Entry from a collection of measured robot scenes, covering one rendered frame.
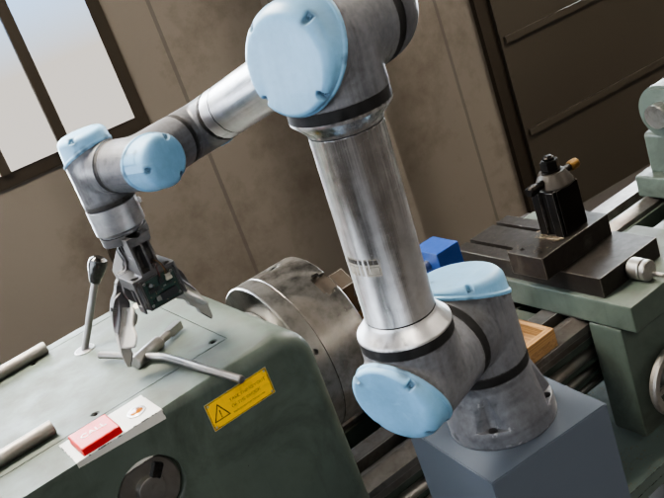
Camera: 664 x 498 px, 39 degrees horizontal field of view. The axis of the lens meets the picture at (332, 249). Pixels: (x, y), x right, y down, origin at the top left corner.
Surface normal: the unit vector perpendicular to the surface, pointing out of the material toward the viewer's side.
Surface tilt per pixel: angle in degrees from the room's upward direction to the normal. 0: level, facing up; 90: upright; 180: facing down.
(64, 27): 90
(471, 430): 72
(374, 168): 93
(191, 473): 90
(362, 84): 93
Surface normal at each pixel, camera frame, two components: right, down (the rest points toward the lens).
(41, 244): 0.47, 0.18
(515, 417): 0.13, 0.01
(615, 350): -0.77, 0.46
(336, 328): 0.36, -0.26
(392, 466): -0.05, -0.73
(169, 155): 0.76, -0.02
